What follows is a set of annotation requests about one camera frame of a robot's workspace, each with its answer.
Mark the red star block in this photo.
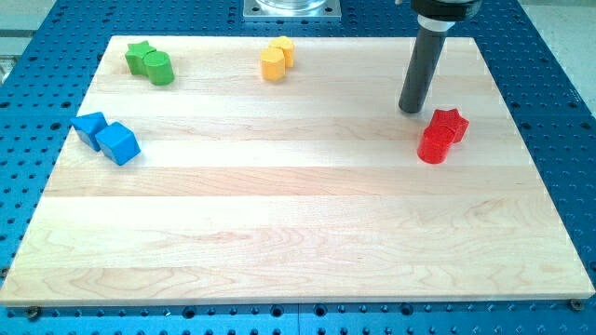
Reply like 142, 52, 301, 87
429, 109, 469, 143

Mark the green star block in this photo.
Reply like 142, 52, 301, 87
125, 41, 156, 75

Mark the wooden board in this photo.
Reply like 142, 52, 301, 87
1, 35, 594, 307

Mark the yellow hexagon block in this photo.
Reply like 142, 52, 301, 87
260, 47, 286, 81

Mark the yellow heart block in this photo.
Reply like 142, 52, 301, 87
269, 35, 295, 68

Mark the red cylinder block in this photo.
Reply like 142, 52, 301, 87
417, 126, 455, 164

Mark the green cylinder block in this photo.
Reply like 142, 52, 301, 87
142, 51, 175, 86

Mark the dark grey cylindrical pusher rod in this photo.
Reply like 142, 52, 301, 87
399, 15, 454, 114

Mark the blue cube block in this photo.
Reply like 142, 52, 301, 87
95, 122, 141, 166

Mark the blue triangle block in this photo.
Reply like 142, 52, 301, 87
70, 112, 108, 152

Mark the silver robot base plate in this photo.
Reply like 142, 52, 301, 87
242, 0, 342, 20

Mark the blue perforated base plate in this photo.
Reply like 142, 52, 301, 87
1, 0, 595, 334

